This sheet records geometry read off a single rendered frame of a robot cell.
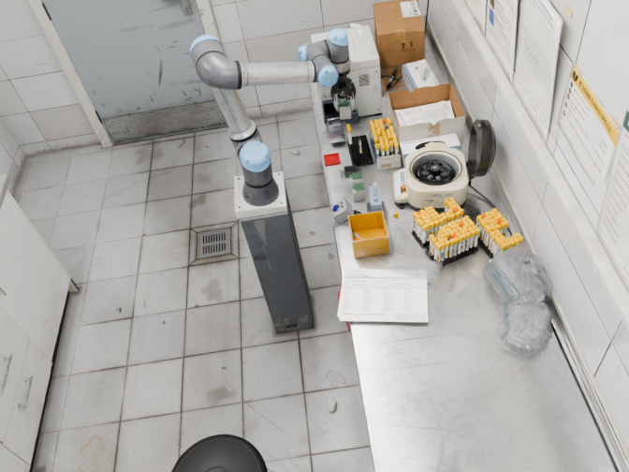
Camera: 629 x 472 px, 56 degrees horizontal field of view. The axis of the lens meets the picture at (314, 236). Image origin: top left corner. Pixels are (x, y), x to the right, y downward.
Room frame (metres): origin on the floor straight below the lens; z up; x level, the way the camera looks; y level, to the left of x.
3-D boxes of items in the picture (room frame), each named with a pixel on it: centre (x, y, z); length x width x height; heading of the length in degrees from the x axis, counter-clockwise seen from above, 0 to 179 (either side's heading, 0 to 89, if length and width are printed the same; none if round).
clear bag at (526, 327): (0.96, -0.62, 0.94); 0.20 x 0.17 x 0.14; 153
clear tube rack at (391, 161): (1.92, -0.37, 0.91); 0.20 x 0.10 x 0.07; 178
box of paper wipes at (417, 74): (2.35, -0.64, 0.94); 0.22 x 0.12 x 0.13; 2
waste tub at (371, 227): (1.44, -0.20, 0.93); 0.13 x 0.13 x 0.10; 87
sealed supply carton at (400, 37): (2.71, -0.61, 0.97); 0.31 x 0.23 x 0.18; 171
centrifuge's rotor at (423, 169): (1.65, -0.51, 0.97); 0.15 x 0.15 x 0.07
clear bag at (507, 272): (1.13, -0.66, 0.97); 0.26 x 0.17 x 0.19; 12
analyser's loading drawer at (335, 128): (2.13, -0.18, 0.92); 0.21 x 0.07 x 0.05; 178
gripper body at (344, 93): (1.97, -0.22, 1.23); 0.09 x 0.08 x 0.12; 174
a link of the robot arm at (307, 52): (1.95, -0.12, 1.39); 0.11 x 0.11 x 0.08; 10
